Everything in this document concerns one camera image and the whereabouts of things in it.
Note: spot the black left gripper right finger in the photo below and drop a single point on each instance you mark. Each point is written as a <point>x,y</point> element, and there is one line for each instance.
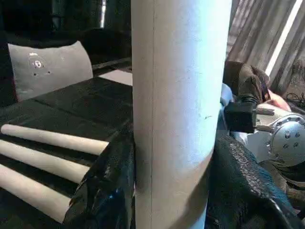
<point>243,190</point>

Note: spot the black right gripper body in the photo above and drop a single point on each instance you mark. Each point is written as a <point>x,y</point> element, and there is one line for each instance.
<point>240,118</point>

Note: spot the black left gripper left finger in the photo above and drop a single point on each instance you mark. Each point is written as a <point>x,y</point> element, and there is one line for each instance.
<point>107,186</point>

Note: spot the white plastic table leg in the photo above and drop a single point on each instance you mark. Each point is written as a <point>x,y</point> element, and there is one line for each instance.
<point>43,159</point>
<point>54,139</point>
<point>181,107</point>
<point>31,190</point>

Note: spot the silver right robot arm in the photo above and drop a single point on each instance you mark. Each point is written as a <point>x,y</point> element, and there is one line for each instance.
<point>288,138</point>

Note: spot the person in brown clothing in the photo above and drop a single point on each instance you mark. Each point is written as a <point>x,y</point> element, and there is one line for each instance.
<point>250,78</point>

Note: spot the black work mat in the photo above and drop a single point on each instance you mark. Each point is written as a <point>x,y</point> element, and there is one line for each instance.
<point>78,102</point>

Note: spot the beige striped curtain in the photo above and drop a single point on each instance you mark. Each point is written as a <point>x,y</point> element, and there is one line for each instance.
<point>262,31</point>

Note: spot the white flat panel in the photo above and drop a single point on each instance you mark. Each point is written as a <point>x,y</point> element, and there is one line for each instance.
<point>116,78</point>

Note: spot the grey printed cushion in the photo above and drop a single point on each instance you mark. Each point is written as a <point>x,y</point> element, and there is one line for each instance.
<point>50,69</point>

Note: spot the black sofa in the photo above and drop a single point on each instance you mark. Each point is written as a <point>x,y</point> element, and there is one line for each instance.
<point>71,21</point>

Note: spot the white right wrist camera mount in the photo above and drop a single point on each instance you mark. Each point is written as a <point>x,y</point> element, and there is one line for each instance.
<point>258,148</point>

